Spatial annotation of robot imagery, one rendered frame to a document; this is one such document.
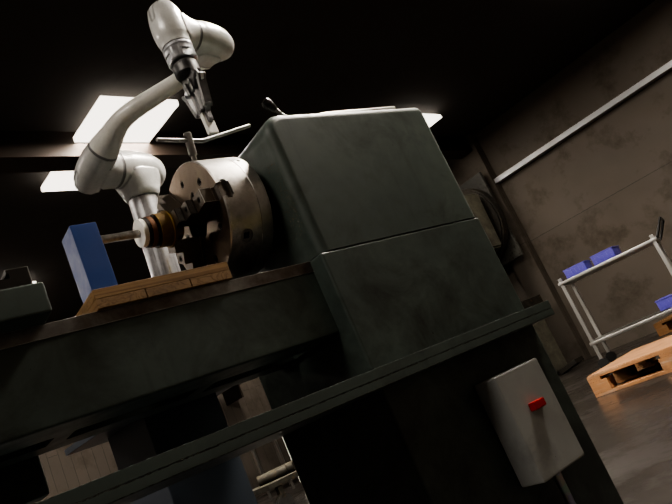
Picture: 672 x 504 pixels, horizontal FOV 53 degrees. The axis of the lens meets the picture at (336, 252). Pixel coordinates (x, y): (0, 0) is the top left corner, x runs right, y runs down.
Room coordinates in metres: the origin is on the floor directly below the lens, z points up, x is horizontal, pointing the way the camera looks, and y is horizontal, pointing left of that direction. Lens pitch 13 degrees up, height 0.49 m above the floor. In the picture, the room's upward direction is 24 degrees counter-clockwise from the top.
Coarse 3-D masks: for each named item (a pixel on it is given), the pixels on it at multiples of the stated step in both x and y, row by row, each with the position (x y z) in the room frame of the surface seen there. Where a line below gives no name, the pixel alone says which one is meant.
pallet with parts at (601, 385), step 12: (636, 348) 4.81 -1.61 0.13; (648, 348) 4.41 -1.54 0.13; (660, 348) 4.07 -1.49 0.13; (624, 360) 4.33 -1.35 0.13; (636, 360) 4.11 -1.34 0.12; (648, 360) 4.72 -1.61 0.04; (660, 360) 4.02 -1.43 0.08; (600, 372) 4.30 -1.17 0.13; (612, 372) 4.41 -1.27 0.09; (624, 372) 4.52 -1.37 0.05; (636, 372) 4.54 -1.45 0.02; (648, 372) 4.42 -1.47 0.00; (660, 372) 4.05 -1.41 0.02; (600, 384) 4.31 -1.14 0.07; (612, 384) 4.29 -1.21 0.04; (624, 384) 4.21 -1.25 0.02
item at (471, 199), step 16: (480, 176) 8.02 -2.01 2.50; (464, 192) 8.08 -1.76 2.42; (480, 192) 7.95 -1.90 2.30; (480, 208) 7.77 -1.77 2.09; (496, 208) 7.87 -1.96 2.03; (496, 224) 7.92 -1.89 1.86; (496, 240) 7.79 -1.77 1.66; (512, 240) 8.03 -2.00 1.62; (512, 256) 8.11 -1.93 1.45; (528, 304) 7.65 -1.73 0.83; (544, 320) 7.78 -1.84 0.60; (544, 336) 7.69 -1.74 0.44; (560, 352) 7.78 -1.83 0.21; (560, 368) 7.69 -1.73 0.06
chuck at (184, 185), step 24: (192, 168) 1.54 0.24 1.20; (216, 168) 1.51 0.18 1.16; (240, 168) 1.55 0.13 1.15; (192, 192) 1.57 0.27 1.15; (240, 192) 1.51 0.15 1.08; (216, 216) 1.52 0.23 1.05; (240, 216) 1.51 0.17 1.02; (216, 240) 1.56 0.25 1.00; (240, 240) 1.53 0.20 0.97; (240, 264) 1.58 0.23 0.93
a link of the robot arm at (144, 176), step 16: (128, 160) 2.08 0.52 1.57; (144, 160) 2.13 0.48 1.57; (128, 176) 2.09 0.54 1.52; (144, 176) 2.12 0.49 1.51; (160, 176) 2.20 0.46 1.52; (128, 192) 2.12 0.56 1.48; (144, 192) 2.13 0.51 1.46; (144, 208) 2.13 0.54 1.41; (160, 256) 2.14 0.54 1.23; (160, 272) 2.14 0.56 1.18
